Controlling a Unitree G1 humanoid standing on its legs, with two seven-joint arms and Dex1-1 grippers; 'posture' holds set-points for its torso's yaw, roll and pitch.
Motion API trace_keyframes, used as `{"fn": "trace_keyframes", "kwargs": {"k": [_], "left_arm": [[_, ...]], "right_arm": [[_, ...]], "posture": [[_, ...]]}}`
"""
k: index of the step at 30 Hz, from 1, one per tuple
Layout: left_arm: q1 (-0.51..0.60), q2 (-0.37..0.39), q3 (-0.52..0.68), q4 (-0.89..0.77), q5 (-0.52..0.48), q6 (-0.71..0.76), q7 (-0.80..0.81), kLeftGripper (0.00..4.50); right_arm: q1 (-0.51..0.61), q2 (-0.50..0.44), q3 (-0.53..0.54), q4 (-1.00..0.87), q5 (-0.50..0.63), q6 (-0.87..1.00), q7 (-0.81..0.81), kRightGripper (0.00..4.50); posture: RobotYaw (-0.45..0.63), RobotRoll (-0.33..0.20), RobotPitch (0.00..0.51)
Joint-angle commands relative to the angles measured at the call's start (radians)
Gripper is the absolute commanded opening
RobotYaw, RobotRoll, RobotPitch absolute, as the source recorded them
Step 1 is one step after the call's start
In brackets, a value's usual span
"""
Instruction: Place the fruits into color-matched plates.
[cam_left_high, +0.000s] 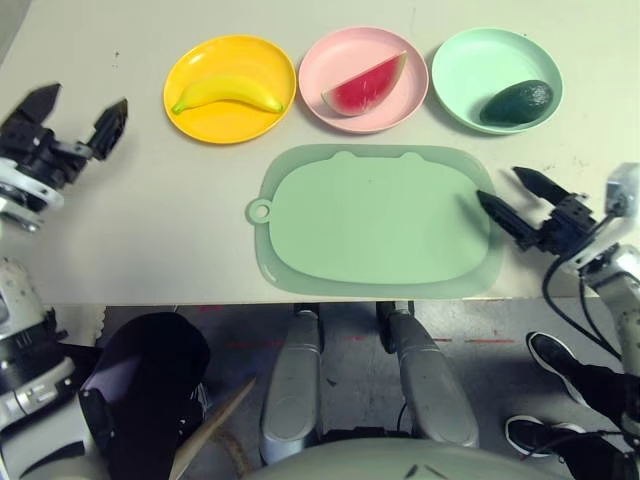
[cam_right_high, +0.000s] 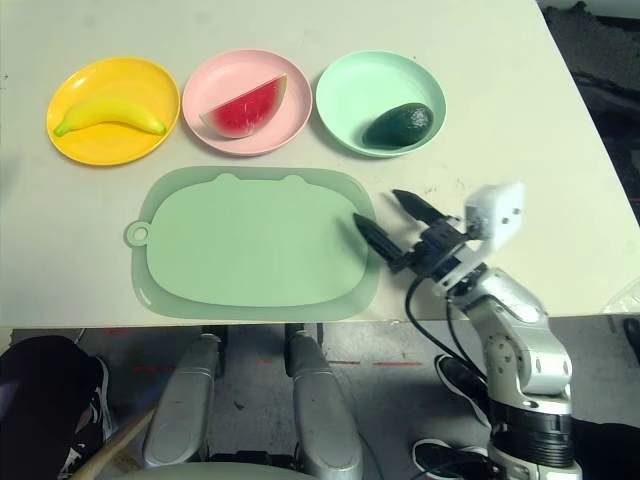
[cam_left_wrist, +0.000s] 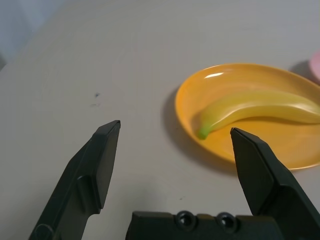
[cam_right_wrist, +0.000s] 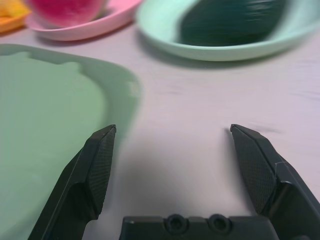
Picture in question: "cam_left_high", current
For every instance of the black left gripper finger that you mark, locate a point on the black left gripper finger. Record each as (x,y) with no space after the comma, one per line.
(40,105)
(110,130)

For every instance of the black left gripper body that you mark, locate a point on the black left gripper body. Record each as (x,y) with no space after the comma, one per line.
(35,150)

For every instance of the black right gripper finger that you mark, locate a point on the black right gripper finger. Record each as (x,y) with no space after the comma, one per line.
(510,220)
(542,186)

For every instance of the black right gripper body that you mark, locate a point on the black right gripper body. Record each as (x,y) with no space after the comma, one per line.
(570,225)

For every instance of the dark green avocado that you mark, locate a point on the dark green avocado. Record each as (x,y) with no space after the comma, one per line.
(520,102)

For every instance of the yellow banana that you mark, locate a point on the yellow banana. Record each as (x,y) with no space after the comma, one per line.
(225,90)

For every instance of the red watermelon slice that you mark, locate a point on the red watermelon slice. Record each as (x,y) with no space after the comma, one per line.
(365,87)

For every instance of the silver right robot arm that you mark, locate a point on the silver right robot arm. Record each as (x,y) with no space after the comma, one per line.
(620,280)

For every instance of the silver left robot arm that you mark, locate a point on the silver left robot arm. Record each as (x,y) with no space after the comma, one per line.
(20,300)

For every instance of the green cutting board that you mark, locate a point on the green cutting board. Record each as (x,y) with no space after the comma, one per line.
(375,220)

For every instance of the black shoe white sole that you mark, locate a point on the black shoe white sole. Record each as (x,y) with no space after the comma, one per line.
(555,360)
(537,435)

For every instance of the green plate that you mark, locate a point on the green plate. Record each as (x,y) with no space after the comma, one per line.
(480,65)

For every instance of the yellow plate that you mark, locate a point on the yellow plate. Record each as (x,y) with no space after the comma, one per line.
(235,60)

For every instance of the black trouser leg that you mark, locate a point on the black trouser leg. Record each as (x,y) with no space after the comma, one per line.
(595,460)
(605,387)

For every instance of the silver robot right leg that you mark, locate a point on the silver robot right leg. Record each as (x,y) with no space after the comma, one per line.
(430,385)

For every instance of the silver robot leg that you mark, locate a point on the silver robot leg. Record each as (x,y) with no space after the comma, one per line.
(290,380)
(430,385)

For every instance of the pink plate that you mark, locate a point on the pink plate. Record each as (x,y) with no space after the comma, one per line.
(350,55)

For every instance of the black fabric cover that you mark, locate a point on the black fabric cover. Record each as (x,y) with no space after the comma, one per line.
(150,360)

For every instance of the silver robot left leg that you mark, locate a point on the silver robot left leg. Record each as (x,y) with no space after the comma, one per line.
(290,380)

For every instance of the grey robot torso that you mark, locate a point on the grey robot torso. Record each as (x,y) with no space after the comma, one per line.
(380,465)

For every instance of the wooden stick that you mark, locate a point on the wooden stick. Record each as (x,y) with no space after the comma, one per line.
(215,425)

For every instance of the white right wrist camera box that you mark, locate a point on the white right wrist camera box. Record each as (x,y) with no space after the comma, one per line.
(625,190)

